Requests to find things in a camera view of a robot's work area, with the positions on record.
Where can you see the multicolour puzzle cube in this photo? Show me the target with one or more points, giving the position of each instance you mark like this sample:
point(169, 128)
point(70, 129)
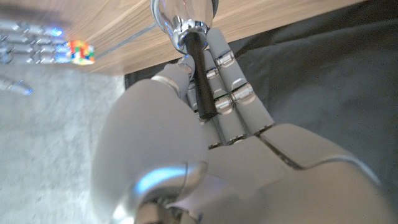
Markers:
point(81, 52)

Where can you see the wooden table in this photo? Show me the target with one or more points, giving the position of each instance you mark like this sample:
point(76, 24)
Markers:
point(124, 41)

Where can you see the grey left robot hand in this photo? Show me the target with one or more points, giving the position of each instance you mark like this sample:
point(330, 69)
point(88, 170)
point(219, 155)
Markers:
point(248, 174)

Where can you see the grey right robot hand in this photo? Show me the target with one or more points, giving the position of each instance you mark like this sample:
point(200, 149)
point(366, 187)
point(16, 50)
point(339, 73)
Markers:
point(34, 46)

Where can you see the black backdrop curtain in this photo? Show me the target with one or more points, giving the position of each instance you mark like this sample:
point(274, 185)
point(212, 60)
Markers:
point(326, 77)

